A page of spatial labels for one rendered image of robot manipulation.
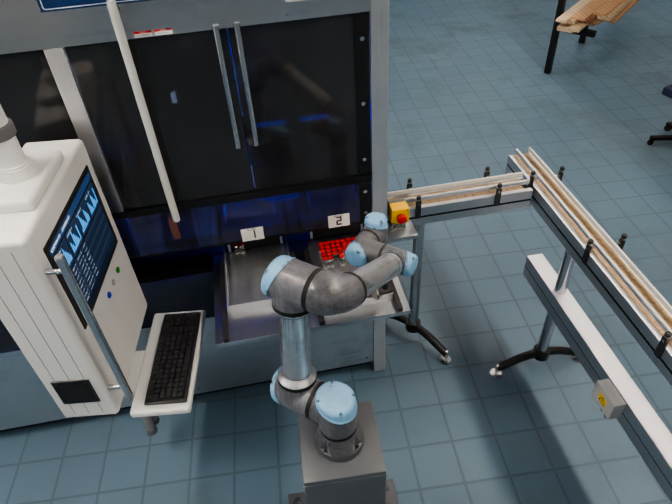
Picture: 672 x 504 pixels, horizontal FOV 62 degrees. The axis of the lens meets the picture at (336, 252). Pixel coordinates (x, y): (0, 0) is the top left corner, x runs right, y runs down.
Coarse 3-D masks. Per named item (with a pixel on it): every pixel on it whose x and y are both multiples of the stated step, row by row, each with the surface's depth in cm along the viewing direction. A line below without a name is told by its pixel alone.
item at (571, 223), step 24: (528, 168) 256; (552, 192) 235; (552, 216) 233; (576, 216) 228; (576, 240) 218; (600, 240) 217; (624, 240) 209; (600, 264) 206; (624, 264) 206; (600, 288) 207; (624, 288) 197; (648, 288) 193; (624, 312) 194; (648, 312) 188; (648, 336) 184
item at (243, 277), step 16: (224, 256) 223; (240, 256) 228; (256, 256) 227; (272, 256) 227; (240, 272) 220; (256, 272) 220; (240, 288) 214; (256, 288) 213; (240, 304) 203; (256, 304) 204
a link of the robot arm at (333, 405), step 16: (320, 384) 164; (336, 384) 162; (320, 400) 158; (336, 400) 158; (352, 400) 159; (320, 416) 159; (336, 416) 156; (352, 416) 159; (336, 432) 161; (352, 432) 164
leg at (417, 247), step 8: (424, 224) 250; (416, 240) 255; (416, 248) 258; (416, 272) 268; (416, 280) 271; (416, 288) 275; (416, 296) 279; (416, 304) 283; (416, 312) 287; (408, 320) 294; (416, 320) 291
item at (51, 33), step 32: (0, 0) 150; (32, 0) 151; (160, 0) 157; (192, 0) 158; (224, 0) 160; (256, 0) 162; (320, 0) 165; (352, 0) 167; (0, 32) 155; (32, 32) 156; (64, 32) 158; (96, 32) 159; (128, 32) 161; (64, 64) 163; (64, 96) 169; (96, 160) 184; (256, 192) 204; (288, 192) 207; (352, 224) 222
